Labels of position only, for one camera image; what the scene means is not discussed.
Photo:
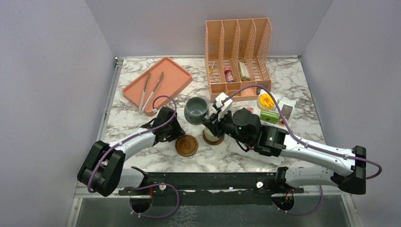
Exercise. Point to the tan box in organizer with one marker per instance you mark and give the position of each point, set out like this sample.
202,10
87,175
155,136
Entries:
244,72

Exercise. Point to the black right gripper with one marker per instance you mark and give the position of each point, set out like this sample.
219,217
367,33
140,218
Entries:
170,131

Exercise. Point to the white tiered dessert stand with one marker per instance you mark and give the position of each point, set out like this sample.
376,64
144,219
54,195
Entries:
281,99

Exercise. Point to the pink dessert tray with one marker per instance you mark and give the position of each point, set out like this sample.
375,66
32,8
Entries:
166,77

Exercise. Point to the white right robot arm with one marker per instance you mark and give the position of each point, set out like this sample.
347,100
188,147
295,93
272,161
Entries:
343,168

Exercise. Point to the pink mesh file organizer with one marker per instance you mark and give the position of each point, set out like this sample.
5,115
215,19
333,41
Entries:
228,42

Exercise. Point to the dark blue-green ceramic mug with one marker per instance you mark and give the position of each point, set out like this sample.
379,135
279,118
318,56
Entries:
195,110

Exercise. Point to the brown wooden coaster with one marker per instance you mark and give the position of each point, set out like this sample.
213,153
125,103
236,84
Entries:
186,145
214,143

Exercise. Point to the pink bottle in organizer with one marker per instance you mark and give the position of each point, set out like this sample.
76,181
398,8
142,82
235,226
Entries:
228,74

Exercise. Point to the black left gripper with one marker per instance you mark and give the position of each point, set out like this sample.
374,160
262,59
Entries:
220,126

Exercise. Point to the light green ceramic mug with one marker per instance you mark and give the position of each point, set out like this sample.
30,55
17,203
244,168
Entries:
209,136

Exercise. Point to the yellow frosted donut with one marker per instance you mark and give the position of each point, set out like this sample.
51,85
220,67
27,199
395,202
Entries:
265,102

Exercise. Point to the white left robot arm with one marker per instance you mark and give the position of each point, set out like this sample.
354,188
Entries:
102,170

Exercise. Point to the green layered cake slice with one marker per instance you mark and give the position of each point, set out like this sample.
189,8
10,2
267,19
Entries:
269,116

